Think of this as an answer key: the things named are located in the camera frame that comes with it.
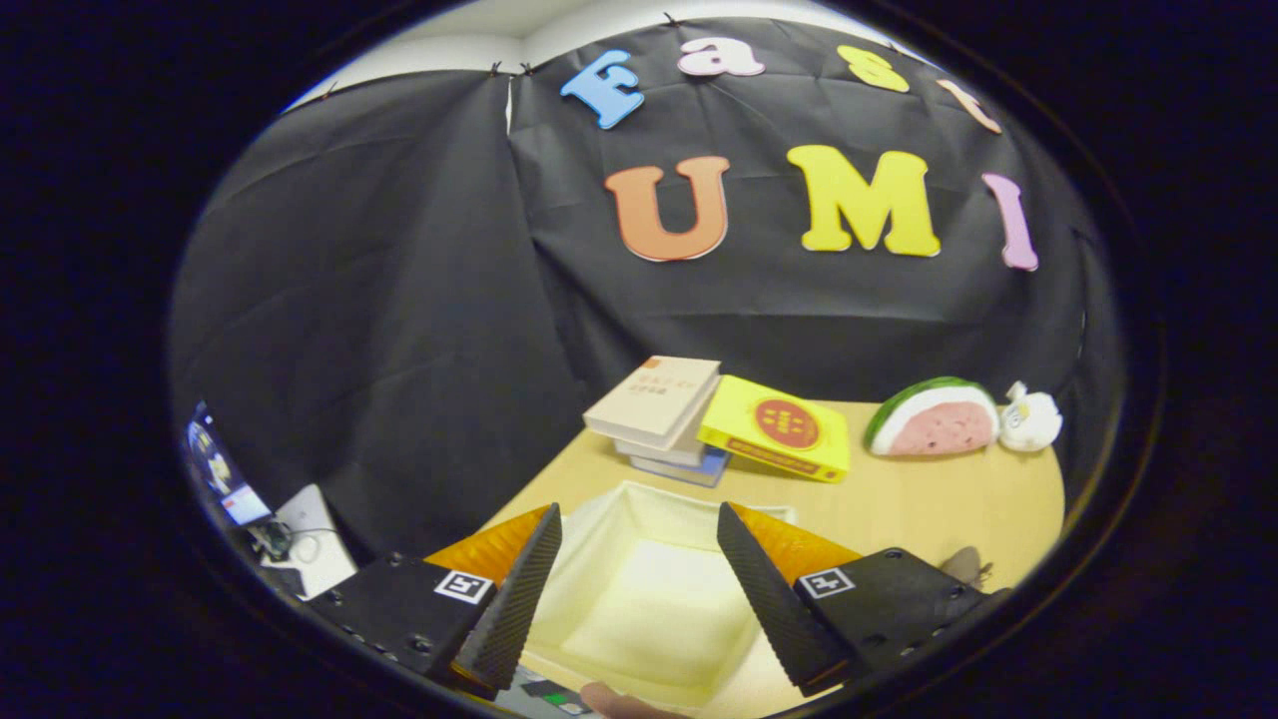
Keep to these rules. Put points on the blue book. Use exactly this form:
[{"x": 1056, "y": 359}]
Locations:
[{"x": 689, "y": 471}]

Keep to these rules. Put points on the brown shoe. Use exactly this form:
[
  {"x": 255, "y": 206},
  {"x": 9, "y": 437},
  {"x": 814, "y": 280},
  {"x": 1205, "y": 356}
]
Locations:
[{"x": 963, "y": 564}]

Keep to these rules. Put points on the beige book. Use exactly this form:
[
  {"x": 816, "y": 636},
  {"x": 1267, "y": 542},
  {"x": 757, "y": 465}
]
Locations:
[{"x": 654, "y": 394}]

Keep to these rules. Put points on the white book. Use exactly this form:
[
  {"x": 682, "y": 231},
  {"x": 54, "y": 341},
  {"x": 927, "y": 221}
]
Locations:
[{"x": 664, "y": 455}]

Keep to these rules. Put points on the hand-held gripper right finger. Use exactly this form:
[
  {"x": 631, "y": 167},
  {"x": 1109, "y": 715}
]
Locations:
[{"x": 774, "y": 609}]

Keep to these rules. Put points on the white side desk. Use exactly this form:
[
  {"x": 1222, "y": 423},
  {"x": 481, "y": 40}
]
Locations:
[{"x": 319, "y": 569}]

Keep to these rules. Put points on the yellow book with red circle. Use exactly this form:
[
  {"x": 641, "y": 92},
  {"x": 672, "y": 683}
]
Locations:
[{"x": 769, "y": 424}]

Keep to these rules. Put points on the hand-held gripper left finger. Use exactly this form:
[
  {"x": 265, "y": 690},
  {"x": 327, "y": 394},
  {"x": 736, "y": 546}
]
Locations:
[{"x": 519, "y": 609}]

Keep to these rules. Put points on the white plush toy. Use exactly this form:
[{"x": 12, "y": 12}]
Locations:
[{"x": 1033, "y": 419}]

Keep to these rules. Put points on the cream fabric storage box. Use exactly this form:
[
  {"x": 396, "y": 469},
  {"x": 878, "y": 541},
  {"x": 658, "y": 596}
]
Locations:
[{"x": 649, "y": 599}]

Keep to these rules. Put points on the computer monitor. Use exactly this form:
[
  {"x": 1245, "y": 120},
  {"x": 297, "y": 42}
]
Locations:
[{"x": 225, "y": 479}]

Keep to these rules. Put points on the black backdrop cloth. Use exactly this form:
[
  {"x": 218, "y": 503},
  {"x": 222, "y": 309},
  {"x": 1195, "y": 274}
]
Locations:
[{"x": 399, "y": 300}]

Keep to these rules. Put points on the watermelon slice plush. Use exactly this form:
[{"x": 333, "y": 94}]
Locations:
[{"x": 939, "y": 424}]

